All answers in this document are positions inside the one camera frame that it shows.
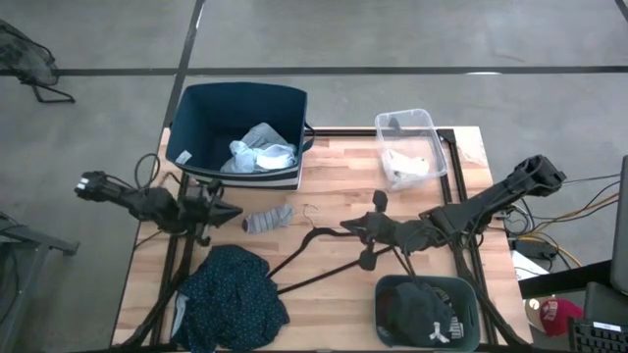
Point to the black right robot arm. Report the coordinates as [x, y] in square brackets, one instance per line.
[471, 211]

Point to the red cap white print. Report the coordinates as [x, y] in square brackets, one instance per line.
[564, 318]

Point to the light blue cloth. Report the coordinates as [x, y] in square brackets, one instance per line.
[245, 152]

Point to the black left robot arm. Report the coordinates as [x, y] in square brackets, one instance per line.
[147, 203]

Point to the dark sock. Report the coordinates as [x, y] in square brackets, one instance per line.
[395, 123]

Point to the teal plastic bin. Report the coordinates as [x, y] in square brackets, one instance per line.
[468, 294]

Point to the black cap white logo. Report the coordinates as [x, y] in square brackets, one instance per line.
[417, 309]

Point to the black velvet clothes hanger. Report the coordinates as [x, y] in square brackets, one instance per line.
[319, 277]

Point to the black mesh chair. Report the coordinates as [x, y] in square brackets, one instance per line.
[24, 59]

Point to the plain white sock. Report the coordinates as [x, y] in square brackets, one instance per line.
[404, 181]

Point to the navy white striped fabric bin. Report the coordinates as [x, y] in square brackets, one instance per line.
[206, 113]

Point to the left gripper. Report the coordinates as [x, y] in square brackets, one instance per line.
[201, 216]

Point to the black cap white lettering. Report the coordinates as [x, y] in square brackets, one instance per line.
[454, 318]

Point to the white paper sheet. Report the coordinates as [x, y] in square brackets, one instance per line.
[527, 267]

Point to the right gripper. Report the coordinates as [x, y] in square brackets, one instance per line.
[382, 230]

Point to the black power adapter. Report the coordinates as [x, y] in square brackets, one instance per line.
[535, 249]

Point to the navy dotted cloth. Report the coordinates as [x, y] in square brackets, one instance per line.
[230, 299]

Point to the grey striped sock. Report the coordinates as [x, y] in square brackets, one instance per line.
[267, 219]

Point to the clear plastic container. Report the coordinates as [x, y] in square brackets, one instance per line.
[434, 147]

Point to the dark monitor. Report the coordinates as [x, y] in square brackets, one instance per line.
[620, 225]

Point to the black keyboard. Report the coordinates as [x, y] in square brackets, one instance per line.
[598, 340]

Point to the black diagonal frame brace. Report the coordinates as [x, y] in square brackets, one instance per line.
[147, 318]
[500, 318]

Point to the white cloth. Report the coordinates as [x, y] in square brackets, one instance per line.
[275, 159]

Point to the grey metal stand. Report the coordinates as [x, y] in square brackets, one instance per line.
[39, 242]

